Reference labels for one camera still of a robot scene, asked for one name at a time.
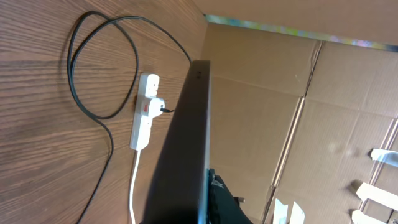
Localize white tape pieces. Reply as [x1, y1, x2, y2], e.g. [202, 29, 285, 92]
[272, 149, 397, 224]

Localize cardboard wall panels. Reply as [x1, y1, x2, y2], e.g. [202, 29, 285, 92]
[197, 0, 397, 223]

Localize white power strip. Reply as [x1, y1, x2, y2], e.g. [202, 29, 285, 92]
[130, 73, 160, 151]

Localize blue Galaxy smartphone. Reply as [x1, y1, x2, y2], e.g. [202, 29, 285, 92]
[142, 60, 211, 223]

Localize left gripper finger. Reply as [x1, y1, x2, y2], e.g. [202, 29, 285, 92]
[207, 169, 252, 224]

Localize white charger plug adapter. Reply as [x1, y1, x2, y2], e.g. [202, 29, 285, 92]
[142, 97, 165, 118]

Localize white power strip cord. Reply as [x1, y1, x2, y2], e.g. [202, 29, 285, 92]
[129, 149, 142, 224]

